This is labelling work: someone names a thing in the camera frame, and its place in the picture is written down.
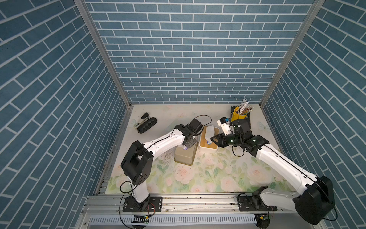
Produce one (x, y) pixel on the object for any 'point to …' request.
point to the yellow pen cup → (236, 116)
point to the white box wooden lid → (203, 143)
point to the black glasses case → (146, 125)
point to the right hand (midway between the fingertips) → (215, 138)
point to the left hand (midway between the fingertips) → (190, 140)
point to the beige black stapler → (145, 117)
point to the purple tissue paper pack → (185, 147)
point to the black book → (248, 117)
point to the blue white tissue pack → (209, 133)
